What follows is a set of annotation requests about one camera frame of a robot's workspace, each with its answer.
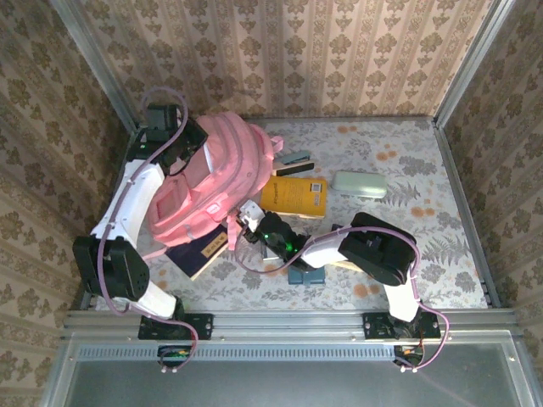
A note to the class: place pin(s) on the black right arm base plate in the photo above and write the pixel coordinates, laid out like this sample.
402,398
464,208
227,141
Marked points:
373,326

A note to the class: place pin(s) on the black wooden board eraser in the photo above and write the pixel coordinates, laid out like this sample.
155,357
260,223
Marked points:
292,168

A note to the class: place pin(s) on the aluminium front frame rail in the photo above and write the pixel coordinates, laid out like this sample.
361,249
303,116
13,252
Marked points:
288,324

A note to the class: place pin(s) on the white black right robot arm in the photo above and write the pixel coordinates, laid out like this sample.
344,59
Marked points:
399,297

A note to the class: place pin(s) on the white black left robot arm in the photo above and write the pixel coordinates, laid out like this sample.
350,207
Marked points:
127,199

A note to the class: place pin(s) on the floral table cloth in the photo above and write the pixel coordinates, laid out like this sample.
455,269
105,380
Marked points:
271,297

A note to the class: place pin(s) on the aluminium left corner post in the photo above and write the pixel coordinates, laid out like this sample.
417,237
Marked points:
98,63

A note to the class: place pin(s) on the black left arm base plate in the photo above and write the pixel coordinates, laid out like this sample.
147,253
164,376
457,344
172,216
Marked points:
203,326

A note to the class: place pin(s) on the aluminium corner post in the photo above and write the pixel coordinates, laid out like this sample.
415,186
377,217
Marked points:
471,63
98,63

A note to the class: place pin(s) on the aluminium back rail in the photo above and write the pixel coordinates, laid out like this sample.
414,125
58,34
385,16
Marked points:
339,119

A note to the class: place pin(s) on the aluminium right corner post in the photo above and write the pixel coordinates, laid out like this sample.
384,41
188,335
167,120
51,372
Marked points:
471,63

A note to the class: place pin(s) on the yellow paperback book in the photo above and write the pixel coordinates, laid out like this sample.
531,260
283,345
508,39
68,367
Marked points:
292,195

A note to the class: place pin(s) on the pink school backpack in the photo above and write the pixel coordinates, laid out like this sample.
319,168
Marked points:
229,169

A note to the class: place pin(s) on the grey metal panel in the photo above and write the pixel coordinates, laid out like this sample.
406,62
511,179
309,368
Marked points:
288,386

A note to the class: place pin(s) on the pastel oblong pencil case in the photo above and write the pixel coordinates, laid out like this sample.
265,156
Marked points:
358,184

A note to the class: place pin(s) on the aluminium right side rail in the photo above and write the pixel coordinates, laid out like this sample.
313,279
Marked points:
465,212

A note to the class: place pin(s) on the teal stapler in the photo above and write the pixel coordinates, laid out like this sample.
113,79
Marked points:
295,157

